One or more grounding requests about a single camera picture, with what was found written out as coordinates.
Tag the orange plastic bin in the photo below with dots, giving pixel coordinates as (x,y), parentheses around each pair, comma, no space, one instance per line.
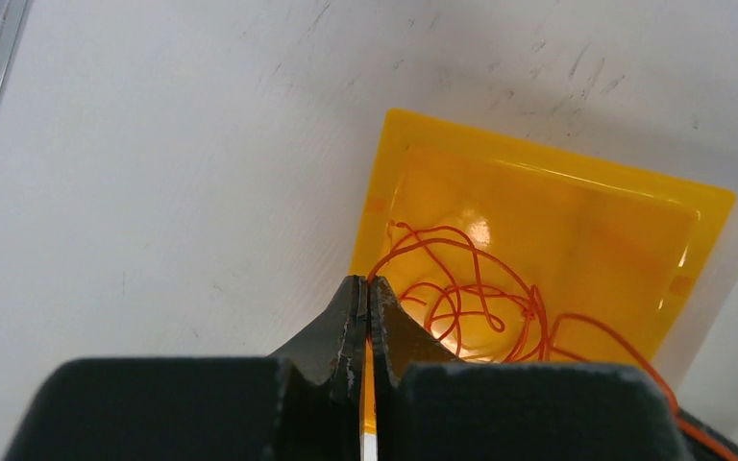
(509,251)

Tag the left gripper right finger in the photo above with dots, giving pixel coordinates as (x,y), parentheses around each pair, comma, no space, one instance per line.
(432,406)

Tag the white plastic bin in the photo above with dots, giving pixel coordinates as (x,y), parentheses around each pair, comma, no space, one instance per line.
(699,356)

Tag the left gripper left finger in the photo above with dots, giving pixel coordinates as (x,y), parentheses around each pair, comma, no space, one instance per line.
(300,402)

